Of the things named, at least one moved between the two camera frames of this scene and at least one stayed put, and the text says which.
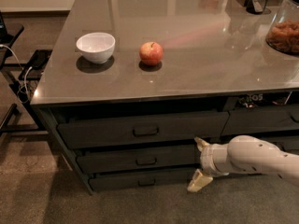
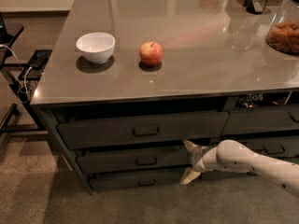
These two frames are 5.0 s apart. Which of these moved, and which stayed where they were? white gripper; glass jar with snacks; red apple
Moved: white gripper
Stayed: red apple; glass jar with snacks
